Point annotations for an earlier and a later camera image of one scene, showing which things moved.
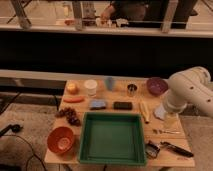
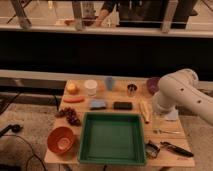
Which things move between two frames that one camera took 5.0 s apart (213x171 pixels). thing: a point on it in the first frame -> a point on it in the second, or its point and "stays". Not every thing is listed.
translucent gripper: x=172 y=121 -> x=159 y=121
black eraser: x=122 y=105 stays
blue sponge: x=97 y=105 stays
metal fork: x=157 y=131 stays
